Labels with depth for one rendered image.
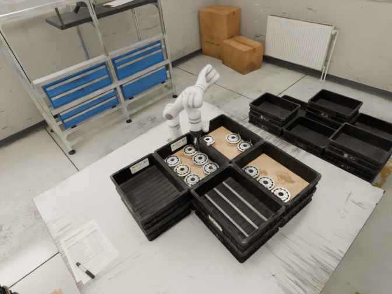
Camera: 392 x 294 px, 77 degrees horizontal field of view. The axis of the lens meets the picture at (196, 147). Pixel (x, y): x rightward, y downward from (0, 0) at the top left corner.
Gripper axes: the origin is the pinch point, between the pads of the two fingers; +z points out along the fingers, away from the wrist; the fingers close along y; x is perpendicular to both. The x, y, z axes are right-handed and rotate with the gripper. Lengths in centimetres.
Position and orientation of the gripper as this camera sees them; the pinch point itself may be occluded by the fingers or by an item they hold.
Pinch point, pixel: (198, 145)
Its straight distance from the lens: 147.4
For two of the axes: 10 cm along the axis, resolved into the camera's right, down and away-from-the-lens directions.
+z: 0.9, 7.3, 6.8
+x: 9.9, 0.2, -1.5
